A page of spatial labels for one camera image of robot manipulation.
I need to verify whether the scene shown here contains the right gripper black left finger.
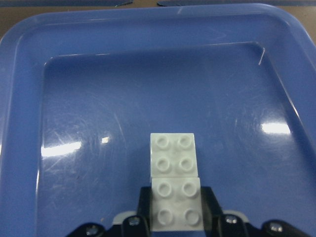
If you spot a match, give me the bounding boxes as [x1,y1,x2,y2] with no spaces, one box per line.
[67,187,152,237]

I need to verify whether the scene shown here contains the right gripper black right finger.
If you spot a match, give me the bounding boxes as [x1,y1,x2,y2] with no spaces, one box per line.
[200,187,306,237]

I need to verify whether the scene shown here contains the white toy block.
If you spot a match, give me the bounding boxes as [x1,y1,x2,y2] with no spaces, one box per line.
[151,177,203,232]
[150,133,198,178]

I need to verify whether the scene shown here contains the blue plastic tray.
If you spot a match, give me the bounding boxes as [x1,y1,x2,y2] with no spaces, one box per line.
[0,4,316,237]

